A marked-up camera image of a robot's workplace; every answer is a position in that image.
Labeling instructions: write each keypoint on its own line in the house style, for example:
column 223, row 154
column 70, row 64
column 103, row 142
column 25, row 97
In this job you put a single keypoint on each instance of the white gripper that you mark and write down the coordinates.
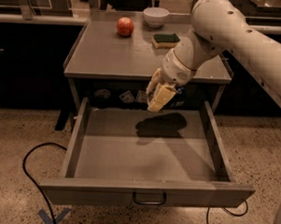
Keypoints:
column 174, row 70

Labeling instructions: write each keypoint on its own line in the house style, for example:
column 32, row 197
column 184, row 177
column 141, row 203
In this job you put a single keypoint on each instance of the blue pepsi can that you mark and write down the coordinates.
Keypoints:
column 179, row 98

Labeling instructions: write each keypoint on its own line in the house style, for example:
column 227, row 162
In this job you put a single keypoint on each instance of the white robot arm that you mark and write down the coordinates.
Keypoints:
column 216, row 25

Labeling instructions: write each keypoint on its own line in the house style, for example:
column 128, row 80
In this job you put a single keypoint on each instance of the grey cabinet with top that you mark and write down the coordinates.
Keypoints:
column 100, row 53

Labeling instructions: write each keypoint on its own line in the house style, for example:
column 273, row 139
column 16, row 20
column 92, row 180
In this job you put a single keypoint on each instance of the round grey object under top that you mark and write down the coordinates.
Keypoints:
column 102, row 95

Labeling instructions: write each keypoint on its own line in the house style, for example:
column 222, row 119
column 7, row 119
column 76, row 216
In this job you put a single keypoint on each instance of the grey open top drawer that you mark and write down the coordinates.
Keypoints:
column 114, row 152

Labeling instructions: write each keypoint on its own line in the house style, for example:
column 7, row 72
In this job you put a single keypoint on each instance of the white tag right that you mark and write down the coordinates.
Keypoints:
column 141, row 97

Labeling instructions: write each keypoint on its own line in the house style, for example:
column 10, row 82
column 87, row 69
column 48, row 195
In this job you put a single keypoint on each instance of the white tag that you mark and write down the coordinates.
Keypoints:
column 141, row 97
column 127, row 97

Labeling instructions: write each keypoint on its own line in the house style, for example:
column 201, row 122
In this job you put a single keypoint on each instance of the white tag left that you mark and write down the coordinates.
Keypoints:
column 127, row 97

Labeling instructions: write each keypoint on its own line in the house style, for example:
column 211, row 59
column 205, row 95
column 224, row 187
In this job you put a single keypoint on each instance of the yellow green sponge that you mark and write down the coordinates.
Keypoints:
column 165, row 41

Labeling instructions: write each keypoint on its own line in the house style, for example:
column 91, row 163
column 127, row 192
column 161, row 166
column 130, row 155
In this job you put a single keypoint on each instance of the white bowl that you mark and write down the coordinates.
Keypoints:
column 155, row 17

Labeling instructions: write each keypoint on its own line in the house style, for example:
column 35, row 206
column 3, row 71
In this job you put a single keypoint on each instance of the red apple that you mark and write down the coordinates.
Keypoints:
column 125, row 26

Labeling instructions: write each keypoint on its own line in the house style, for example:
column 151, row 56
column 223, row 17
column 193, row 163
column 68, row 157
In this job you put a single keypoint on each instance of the blue tape floor mark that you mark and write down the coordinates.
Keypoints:
column 56, row 219

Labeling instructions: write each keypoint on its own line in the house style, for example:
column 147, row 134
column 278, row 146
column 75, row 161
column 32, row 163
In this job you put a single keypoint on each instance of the black metal drawer handle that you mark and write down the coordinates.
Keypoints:
column 162, row 200

